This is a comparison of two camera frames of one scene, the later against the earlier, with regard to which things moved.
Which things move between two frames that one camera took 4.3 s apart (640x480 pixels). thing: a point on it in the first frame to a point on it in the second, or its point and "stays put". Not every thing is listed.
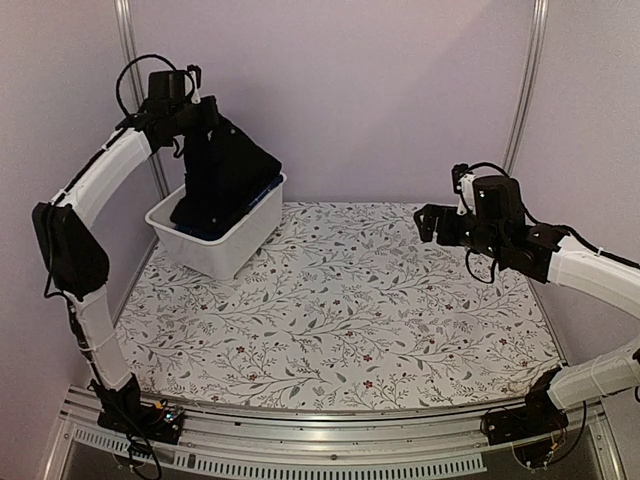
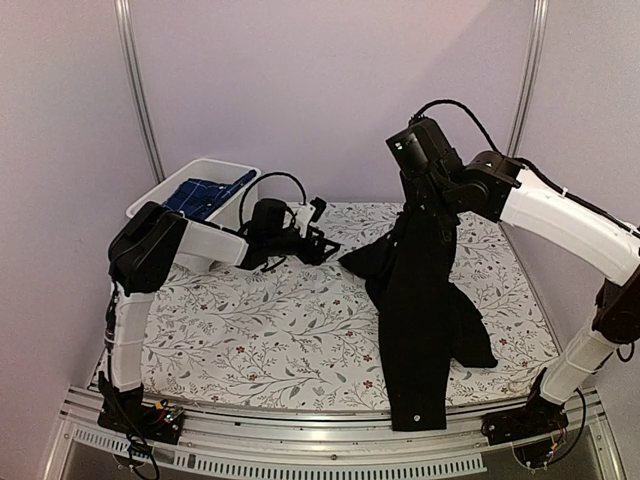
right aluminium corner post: (531, 82) stays put
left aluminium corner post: (127, 19) stays put
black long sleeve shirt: (224, 169) to (427, 321)
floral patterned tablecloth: (344, 305) stays put
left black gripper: (213, 118) to (317, 256)
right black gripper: (446, 236) to (409, 192)
